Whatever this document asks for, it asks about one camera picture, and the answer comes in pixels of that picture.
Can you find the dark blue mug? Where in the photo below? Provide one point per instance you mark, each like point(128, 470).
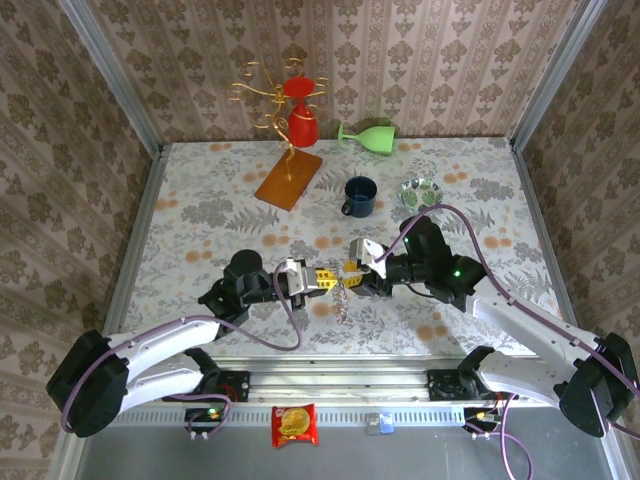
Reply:
point(367, 205)

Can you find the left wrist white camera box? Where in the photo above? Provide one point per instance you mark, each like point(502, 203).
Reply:
point(296, 277)

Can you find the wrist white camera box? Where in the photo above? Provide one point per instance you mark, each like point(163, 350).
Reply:
point(296, 277)
point(367, 255)

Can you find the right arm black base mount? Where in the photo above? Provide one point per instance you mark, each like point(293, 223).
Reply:
point(440, 387)

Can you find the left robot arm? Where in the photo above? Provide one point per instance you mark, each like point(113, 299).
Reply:
point(165, 340)

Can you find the green wine glass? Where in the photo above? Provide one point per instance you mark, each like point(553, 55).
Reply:
point(377, 140)

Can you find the aluminium table side rail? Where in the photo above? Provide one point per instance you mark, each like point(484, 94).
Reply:
point(541, 225)
point(140, 225)

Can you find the green leaf pattern bowl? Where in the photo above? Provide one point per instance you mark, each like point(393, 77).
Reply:
point(420, 192)

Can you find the small blue silver device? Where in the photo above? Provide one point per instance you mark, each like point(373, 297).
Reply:
point(380, 424)

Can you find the slotted metal strip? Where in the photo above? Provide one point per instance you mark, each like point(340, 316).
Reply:
point(340, 416)

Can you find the red wine glass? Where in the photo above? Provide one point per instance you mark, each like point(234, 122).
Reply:
point(302, 130)

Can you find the grey metal sheet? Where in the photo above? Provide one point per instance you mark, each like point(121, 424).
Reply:
point(400, 455)

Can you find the red snack packet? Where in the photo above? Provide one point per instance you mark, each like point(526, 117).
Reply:
point(295, 425)

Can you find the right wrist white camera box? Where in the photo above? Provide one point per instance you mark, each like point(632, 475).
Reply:
point(367, 255)

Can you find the wide aluminium base rail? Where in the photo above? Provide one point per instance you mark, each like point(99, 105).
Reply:
point(340, 380)

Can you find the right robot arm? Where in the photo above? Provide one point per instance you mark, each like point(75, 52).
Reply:
point(525, 330)

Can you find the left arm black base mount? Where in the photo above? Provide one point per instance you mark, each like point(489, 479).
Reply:
point(235, 387)

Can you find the aluminium frame post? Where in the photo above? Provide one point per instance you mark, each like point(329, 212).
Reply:
point(557, 75)
point(117, 85)

